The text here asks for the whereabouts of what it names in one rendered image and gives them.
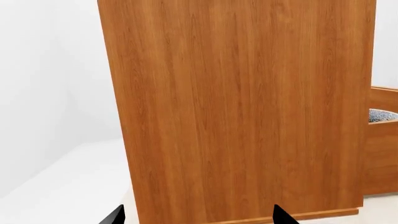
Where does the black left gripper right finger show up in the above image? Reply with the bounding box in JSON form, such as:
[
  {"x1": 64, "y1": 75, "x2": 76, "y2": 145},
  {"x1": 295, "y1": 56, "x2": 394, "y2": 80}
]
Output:
[{"x1": 273, "y1": 203, "x2": 301, "y2": 224}]

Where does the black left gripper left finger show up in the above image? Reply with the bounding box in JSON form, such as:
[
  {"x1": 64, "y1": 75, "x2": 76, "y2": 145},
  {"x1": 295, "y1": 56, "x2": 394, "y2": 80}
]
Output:
[{"x1": 98, "y1": 203, "x2": 126, "y2": 224}]

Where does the wooden cabinet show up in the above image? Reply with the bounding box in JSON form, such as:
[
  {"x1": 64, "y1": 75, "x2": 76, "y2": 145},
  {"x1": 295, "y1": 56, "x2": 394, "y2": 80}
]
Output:
[{"x1": 97, "y1": 0, "x2": 377, "y2": 224}]

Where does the low wooden furniture piece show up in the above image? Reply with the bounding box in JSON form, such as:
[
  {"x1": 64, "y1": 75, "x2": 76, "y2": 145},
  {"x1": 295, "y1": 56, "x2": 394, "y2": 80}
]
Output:
[{"x1": 362, "y1": 85, "x2": 398, "y2": 196}]

